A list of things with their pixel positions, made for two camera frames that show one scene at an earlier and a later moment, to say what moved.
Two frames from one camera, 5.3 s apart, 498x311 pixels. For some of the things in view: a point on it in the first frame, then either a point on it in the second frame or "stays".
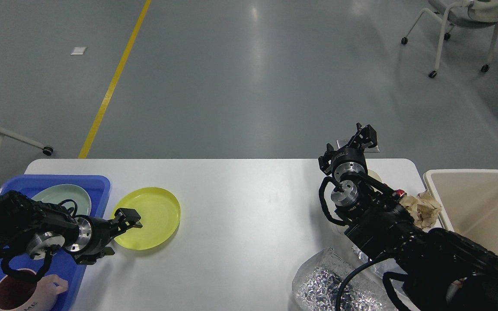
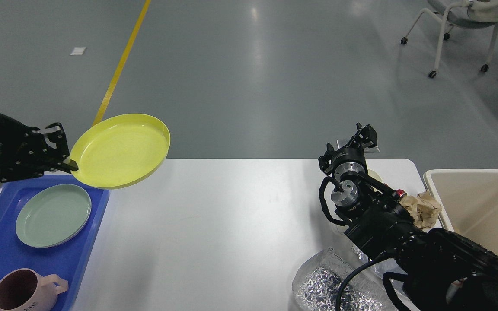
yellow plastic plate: (160, 213) -> (118, 149)
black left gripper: (94, 233) -> (15, 148)
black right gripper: (349, 159) stays
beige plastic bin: (487, 207) stays
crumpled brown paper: (423, 207) stays
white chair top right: (468, 14) stays
